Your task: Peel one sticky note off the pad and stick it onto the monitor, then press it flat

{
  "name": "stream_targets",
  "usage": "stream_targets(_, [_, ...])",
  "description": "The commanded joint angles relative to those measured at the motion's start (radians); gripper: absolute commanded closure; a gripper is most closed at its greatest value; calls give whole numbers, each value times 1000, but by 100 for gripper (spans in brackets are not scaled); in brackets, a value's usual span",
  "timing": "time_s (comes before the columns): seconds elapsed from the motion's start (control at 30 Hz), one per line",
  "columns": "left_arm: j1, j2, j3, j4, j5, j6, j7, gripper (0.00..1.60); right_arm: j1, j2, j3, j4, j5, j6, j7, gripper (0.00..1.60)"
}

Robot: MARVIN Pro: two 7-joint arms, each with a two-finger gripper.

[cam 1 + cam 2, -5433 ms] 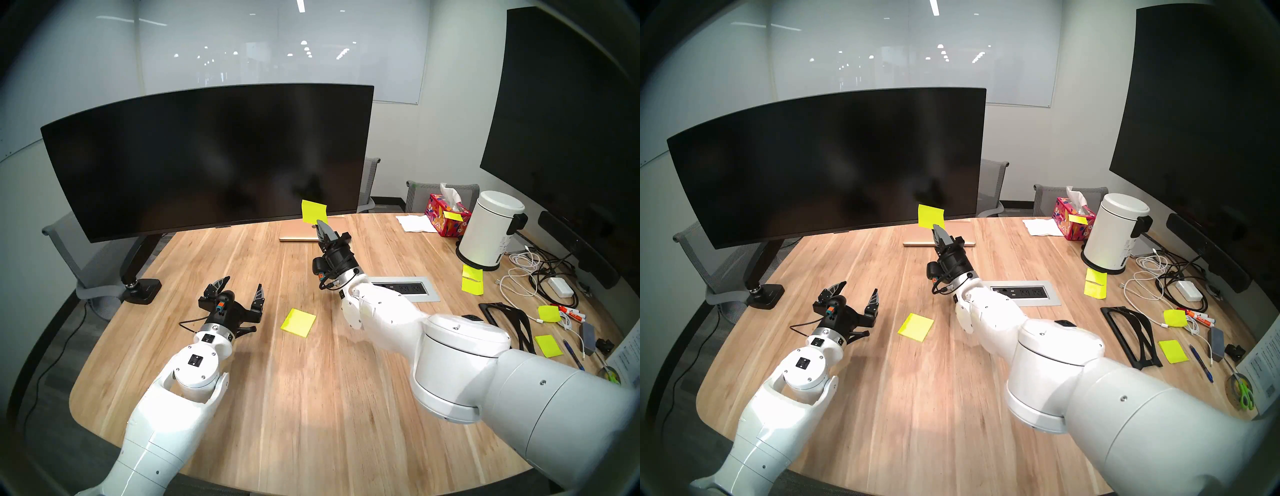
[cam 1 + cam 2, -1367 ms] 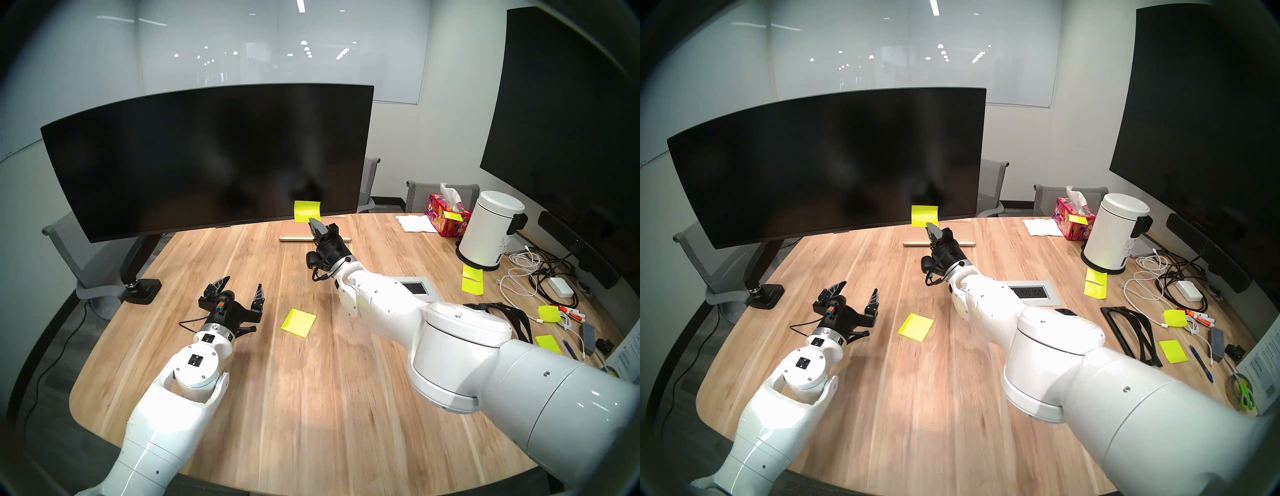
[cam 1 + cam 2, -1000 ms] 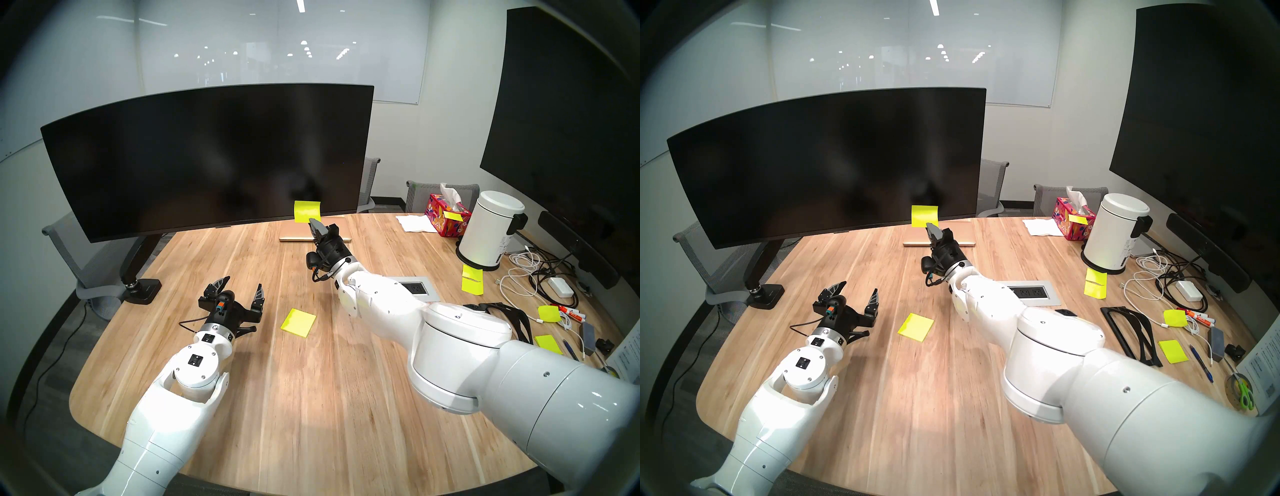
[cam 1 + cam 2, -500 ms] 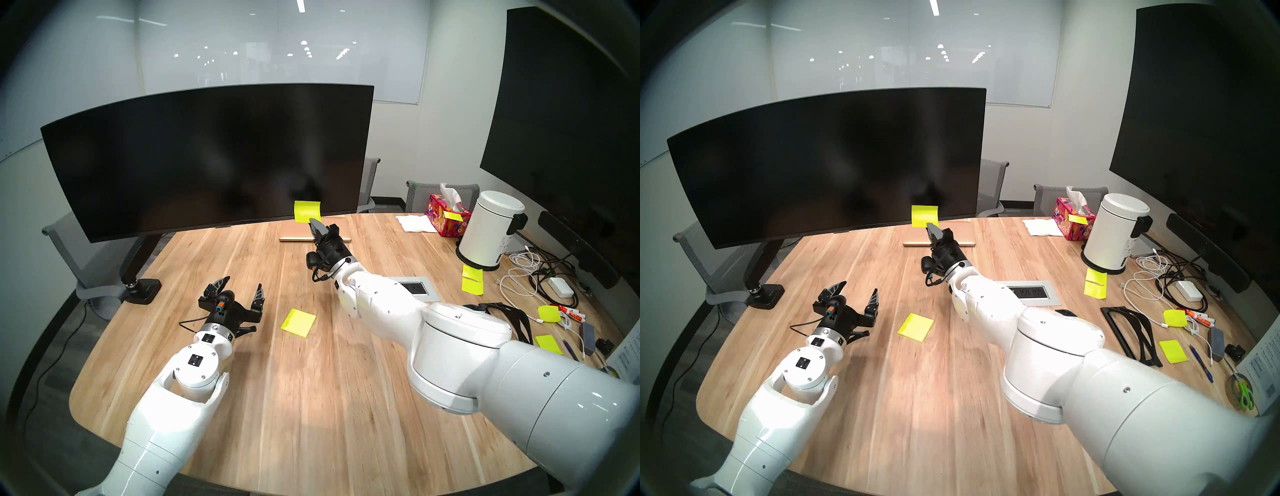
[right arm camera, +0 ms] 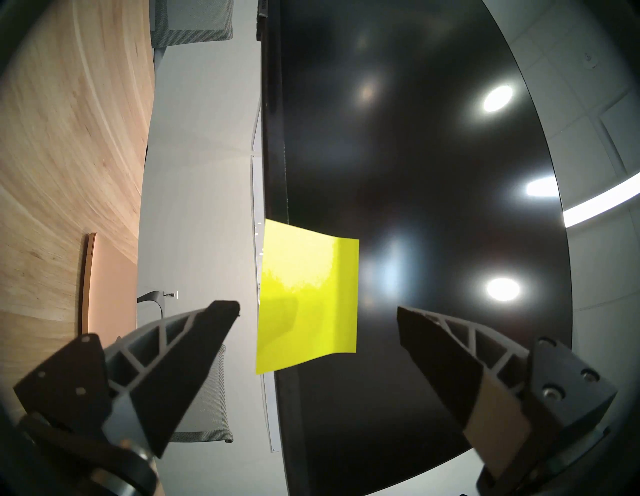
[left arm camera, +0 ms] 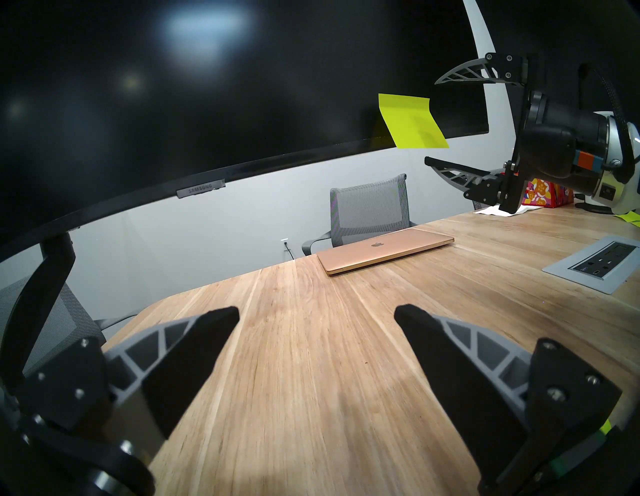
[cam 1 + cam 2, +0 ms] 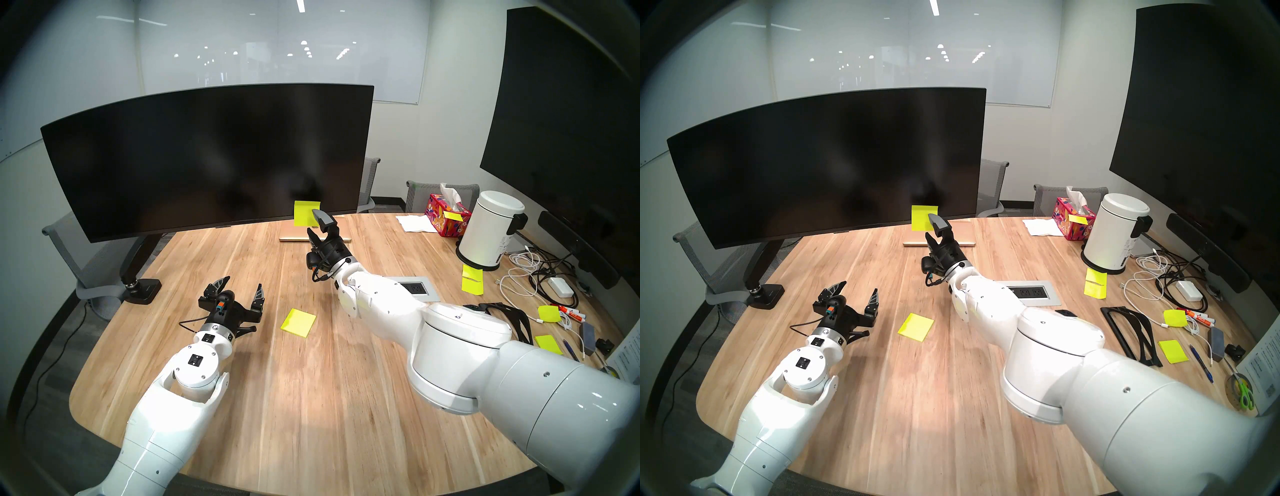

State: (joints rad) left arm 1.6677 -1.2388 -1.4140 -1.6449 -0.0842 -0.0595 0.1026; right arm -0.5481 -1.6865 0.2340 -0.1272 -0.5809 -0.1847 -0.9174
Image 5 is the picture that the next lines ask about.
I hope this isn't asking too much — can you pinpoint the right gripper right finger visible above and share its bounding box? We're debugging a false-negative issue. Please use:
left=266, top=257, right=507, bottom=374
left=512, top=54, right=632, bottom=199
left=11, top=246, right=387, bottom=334
left=397, top=306, right=617, bottom=481

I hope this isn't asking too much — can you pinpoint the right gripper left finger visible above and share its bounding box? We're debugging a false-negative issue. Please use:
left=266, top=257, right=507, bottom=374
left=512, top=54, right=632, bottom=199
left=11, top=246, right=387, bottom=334
left=14, top=300, right=241, bottom=458

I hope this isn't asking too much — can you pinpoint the peeled yellow sticky note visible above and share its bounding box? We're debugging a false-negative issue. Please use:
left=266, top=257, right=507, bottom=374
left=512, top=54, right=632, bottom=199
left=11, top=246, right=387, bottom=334
left=255, top=219, right=360, bottom=376

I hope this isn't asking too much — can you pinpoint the black curved monitor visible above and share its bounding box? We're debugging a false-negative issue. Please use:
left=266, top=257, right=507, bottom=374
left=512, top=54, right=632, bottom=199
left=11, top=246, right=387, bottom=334
left=257, top=0, right=573, bottom=496

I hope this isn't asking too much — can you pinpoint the grey mesh office chair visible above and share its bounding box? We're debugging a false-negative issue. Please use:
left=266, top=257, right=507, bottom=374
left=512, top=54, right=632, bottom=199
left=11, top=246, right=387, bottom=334
left=150, top=0, right=235, bottom=50
left=137, top=289, right=235, bottom=445

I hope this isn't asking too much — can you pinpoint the gold closed laptop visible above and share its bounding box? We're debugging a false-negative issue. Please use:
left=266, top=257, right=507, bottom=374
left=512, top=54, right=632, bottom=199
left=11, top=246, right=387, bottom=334
left=80, top=232, right=139, bottom=341

